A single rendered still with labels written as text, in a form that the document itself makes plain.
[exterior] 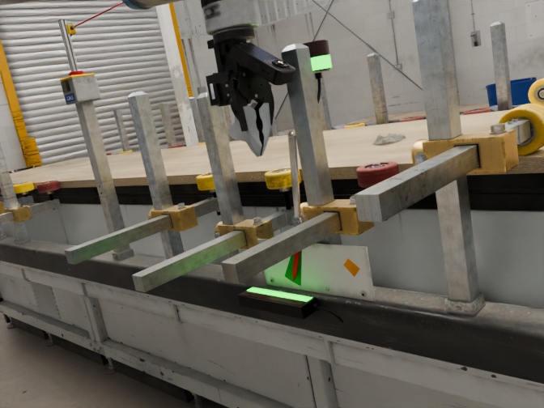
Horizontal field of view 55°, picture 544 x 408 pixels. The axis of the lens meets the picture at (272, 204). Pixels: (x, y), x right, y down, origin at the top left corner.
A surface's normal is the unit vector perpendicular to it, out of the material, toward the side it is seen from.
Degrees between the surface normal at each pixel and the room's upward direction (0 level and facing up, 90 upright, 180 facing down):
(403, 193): 90
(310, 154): 90
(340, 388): 90
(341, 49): 90
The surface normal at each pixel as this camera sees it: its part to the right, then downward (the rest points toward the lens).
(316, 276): -0.66, 0.28
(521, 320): -0.18, -0.96
